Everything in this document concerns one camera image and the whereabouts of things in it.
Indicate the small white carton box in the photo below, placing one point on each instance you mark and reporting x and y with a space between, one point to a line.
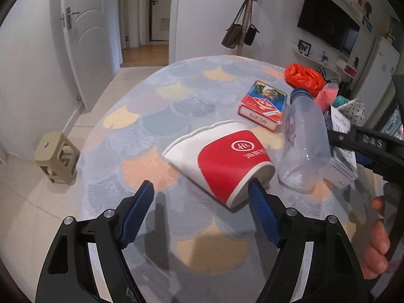
342 167

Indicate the small black bag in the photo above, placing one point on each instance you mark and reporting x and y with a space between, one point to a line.
251 36

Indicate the person's right hand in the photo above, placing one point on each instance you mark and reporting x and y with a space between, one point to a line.
377 243

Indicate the beige plastic stool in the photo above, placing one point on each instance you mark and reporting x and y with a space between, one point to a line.
53 157

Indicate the clear plastic bottle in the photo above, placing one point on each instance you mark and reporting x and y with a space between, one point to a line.
303 139

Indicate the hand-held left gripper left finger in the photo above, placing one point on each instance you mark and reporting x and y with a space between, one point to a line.
139 208

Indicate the white wall shelf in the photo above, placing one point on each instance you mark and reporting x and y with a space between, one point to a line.
315 61

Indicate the orange plastic bag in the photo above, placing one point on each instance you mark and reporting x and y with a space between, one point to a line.
299 75

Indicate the wall-mounted black television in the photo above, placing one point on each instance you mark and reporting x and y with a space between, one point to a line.
325 19

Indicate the brown tote bag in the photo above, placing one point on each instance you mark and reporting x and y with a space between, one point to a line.
232 36

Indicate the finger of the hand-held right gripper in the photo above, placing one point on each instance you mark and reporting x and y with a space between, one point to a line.
372 151

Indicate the white room door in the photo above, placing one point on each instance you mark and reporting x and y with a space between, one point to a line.
91 38

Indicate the red and white paper cup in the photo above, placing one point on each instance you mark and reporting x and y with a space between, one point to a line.
227 164

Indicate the polka dot pouch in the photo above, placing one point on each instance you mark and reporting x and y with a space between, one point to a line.
355 110

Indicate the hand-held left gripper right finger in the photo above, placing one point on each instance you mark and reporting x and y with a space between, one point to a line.
262 208

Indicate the red and white box shelf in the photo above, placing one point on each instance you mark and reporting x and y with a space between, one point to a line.
352 71

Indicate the framed butterfly picture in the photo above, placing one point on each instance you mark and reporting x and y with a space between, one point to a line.
304 48

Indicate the teal container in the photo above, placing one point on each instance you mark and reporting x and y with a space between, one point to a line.
341 101

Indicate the red blue card box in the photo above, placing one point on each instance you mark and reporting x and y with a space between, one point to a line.
262 104

